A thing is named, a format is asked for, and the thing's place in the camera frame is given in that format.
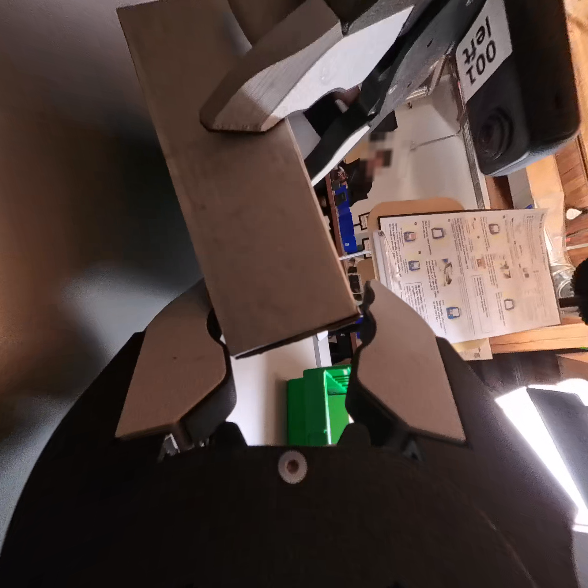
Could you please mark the blue plastic bin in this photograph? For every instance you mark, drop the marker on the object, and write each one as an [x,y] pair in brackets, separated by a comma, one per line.
[344,216]

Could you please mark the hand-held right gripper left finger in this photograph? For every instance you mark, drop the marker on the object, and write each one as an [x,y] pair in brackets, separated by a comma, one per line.
[174,376]

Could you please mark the green plastic bin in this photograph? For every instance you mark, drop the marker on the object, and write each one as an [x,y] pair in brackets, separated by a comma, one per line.
[317,404]

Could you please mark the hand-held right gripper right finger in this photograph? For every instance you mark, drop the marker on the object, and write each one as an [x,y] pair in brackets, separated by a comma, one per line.
[404,372]

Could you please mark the printed instruction sheet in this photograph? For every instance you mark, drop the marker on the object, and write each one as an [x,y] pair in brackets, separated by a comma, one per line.
[468,275]

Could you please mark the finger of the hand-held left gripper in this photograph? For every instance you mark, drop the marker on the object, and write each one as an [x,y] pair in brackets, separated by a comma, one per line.
[298,78]
[340,142]

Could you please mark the grey desk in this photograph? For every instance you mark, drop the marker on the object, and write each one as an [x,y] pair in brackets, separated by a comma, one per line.
[69,160]

